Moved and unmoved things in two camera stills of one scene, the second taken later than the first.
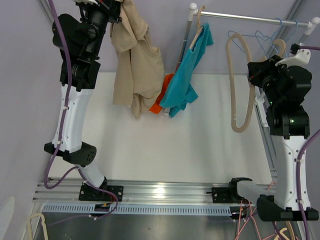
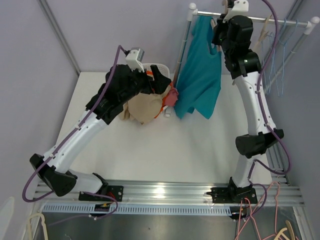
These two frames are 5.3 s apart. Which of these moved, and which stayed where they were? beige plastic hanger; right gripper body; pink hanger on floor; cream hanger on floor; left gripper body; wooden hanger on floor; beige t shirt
Moved: right gripper body; beige t shirt; beige plastic hanger; left gripper body
Stayed: cream hanger on floor; wooden hanger on floor; pink hanger on floor
